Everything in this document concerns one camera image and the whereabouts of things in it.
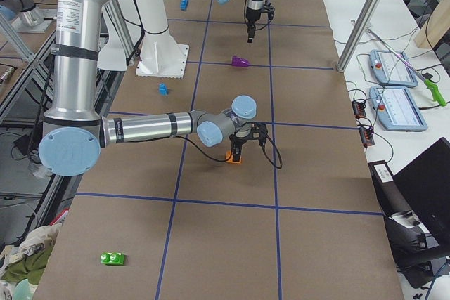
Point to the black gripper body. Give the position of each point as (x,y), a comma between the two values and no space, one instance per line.
(238,140)
(252,17)

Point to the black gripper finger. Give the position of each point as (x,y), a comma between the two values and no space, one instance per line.
(250,32)
(237,147)

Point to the orange trapezoid block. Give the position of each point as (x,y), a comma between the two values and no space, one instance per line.
(233,158)

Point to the purple trapezoid block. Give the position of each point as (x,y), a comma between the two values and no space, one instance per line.
(237,61)

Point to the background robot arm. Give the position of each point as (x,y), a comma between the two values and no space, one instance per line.
(25,16)

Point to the far blue block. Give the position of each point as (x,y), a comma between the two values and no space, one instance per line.
(184,4)

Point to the small blue block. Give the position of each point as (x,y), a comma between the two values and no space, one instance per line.
(163,90)

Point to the upper orange black connector box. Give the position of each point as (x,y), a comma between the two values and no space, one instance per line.
(359,108)

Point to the orange black connector box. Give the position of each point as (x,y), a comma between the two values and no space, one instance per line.
(359,108)
(366,135)

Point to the lower orange black connector box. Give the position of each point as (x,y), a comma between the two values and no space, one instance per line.
(366,135)

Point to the upper teach pendant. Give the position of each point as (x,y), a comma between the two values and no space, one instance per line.
(389,70)

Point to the teach pendant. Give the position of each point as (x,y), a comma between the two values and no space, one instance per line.
(389,70)
(395,109)

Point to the lower teach pendant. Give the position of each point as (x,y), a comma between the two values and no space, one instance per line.
(395,109)

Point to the green double stud block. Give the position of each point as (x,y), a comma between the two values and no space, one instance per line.
(112,258)

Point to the black laptop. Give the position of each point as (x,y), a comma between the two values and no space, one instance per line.
(424,184)

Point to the crumpled cloth pile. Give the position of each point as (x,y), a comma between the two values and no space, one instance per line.
(31,258)

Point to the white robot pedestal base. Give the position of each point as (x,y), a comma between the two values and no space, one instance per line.
(161,55)

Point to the aluminium frame post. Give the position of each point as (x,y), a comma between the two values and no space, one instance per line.
(356,34)

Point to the green handled grabber tool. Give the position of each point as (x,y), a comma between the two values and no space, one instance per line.
(433,87)

